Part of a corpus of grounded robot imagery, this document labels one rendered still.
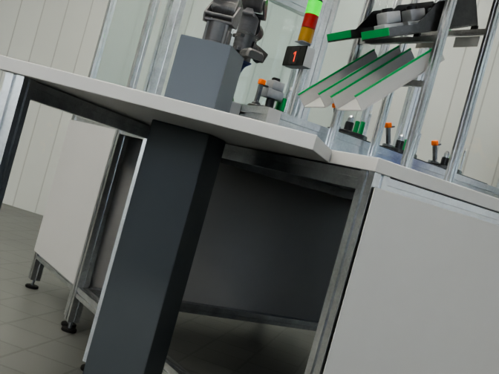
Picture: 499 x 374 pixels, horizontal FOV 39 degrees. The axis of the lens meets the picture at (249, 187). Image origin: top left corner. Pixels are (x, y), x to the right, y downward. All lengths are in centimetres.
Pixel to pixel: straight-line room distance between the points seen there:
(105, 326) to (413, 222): 82
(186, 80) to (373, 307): 73
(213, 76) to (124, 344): 71
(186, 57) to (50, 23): 466
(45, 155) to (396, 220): 494
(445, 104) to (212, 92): 385
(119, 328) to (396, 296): 71
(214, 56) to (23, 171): 464
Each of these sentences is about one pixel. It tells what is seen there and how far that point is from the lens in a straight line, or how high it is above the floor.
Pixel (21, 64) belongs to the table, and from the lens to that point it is 156.
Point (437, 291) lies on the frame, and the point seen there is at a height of 61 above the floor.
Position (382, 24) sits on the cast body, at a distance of 189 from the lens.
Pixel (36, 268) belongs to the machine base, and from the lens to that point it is 338.
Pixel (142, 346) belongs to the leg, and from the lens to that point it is 182.
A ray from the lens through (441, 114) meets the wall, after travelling 548.
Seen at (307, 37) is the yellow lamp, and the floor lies 127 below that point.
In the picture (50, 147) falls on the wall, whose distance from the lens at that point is 621.
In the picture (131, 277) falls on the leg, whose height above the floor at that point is 43.
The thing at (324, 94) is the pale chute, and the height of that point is 102.
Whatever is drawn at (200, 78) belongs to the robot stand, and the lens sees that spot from 180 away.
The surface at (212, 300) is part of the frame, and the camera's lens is 310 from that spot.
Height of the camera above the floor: 74
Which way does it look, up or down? level
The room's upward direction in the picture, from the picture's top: 15 degrees clockwise
